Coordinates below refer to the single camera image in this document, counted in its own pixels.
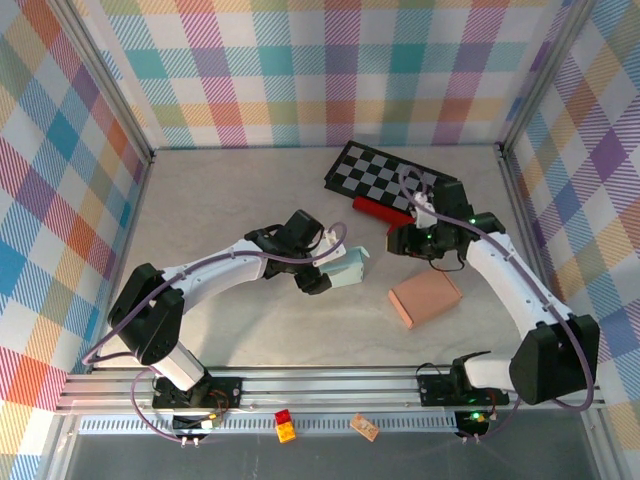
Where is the slotted grey cable duct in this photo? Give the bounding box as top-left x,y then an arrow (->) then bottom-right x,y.
78,414 -> 464,436

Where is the red and yellow toy brick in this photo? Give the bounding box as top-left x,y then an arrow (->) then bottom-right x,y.
273,408 -> 297,444

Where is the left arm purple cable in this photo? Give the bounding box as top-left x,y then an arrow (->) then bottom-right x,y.
82,222 -> 349,444

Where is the black box with yellow connector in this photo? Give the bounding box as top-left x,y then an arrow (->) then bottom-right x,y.
172,413 -> 224,435

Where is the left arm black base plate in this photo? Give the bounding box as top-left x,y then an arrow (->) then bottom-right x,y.
151,375 -> 244,409

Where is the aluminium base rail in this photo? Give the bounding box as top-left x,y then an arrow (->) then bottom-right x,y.
54,365 -> 609,415

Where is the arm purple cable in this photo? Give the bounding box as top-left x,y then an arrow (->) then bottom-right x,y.
399,167 -> 599,444
82,222 -> 349,444

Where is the red flat box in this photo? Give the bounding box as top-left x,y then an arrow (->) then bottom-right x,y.
352,195 -> 419,226

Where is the light blue paper box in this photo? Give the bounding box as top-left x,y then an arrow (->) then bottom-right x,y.
319,244 -> 370,290

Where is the aluminium side rail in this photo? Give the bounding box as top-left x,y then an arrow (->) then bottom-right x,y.
497,144 -> 574,370

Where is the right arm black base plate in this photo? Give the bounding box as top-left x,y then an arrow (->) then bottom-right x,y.
417,372 -> 510,407

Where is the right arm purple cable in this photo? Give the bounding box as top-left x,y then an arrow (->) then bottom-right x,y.
399,167 -> 599,444

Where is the black box with green light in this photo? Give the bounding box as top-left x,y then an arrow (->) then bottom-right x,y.
454,409 -> 491,437

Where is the aluminium frame post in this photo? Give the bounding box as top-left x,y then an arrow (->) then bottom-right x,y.
496,0 -> 601,156
47,0 -> 157,165

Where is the small brown printed tag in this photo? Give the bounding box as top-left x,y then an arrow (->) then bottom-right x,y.
349,412 -> 379,442

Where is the black and grey checkerboard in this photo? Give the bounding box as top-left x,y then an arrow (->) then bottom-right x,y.
323,140 -> 459,216

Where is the pink paper box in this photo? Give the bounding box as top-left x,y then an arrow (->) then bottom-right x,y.
388,271 -> 462,331

